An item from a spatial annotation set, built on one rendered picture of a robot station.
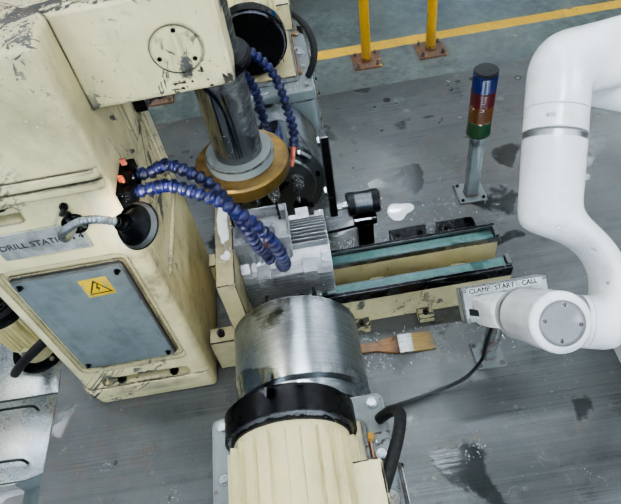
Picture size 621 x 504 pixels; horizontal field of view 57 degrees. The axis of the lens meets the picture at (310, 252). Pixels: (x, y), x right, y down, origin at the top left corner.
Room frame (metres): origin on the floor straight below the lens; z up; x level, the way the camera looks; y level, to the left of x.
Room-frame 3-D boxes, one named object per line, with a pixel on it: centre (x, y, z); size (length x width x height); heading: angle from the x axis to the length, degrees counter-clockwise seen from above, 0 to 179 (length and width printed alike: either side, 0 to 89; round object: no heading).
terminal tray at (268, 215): (0.85, 0.09, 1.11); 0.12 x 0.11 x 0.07; 88
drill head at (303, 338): (0.49, 0.06, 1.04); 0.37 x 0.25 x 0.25; 178
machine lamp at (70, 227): (0.62, 0.29, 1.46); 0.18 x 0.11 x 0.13; 88
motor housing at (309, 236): (0.85, 0.05, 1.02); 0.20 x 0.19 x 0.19; 88
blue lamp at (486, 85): (1.13, -0.49, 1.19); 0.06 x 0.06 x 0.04
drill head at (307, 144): (1.18, 0.05, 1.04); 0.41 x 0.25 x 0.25; 178
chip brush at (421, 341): (0.69, -0.16, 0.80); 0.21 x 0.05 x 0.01; 86
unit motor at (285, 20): (1.48, 0.00, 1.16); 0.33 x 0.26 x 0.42; 178
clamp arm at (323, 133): (0.98, -0.08, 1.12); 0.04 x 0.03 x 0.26; 88
